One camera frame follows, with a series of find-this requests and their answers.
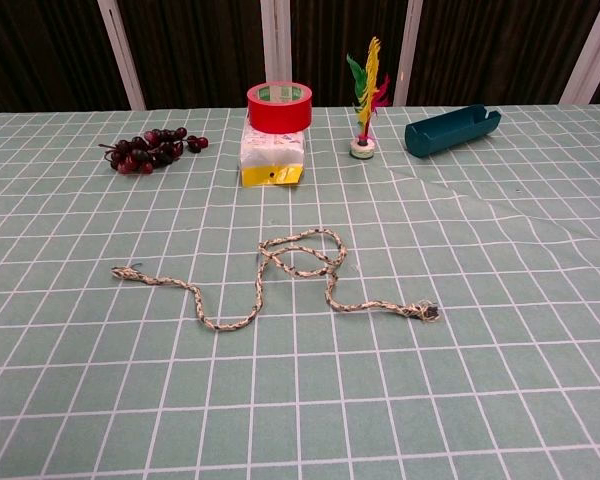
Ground beige braided rope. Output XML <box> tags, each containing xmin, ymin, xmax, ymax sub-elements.
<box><xmin>110</xmin><ymin>227</ymin><xmax>442</xmax><ymax>334</ymax></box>

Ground white yellow snack packet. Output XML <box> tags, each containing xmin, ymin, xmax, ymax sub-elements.
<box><xmin>239</xmin><ymin>119</ymin><xmax>306</xmax><ymax>189</ymax></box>

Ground colourful feather shuttlecock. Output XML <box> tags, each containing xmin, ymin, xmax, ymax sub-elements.
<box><xmin>345</xmin><ymin>35</ymin><xmax>392</xmax><ymax>160</ymax></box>

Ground red tape roll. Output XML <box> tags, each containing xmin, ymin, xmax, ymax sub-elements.
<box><xmin>246</xmin><ymin>81</ymin><xmax>314</xmax><ymax>135</ymax></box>

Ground green checked tablecloth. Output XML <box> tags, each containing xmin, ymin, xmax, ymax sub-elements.
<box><xmin>0</xmin><ymin>103</ymin><xmax>600</xmax><ymax>480</ymax></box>

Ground teal cylindrical container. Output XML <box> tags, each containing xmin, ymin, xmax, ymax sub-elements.
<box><xmin>403</xmin><ymin>103</ymin><xmax>503</xmax><ymax>162</ymax></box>

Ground dark red plastic grapes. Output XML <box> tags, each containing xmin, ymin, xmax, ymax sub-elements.
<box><xmin>98</xmin><ymin>127</ymin><xmax>210</xmax><ymax>176</ymax></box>

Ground dark pleated curtain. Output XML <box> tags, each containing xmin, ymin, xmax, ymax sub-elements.
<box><xmin>0</xmin><ymin>0</ymin><xmax>600</xmax><ymax>115</ymax></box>

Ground white frame post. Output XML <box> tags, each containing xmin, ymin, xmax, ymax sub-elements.
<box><xmin>259</xmin><ymin>0</ymin><xmax>294</xmax><ymax>109</ymax></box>
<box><xmin>97</xmin><ymin>0</ymin><xmax>147</xmax><ymax>111</ymax></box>
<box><xmin>392</xmin><ymin>0</ymin><xmax>426</xmax><ymax>107</ymax></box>
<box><xmin>558</xmin><ymin>0</ymin><xmax>600</xmax><ymax>105</ymax></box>

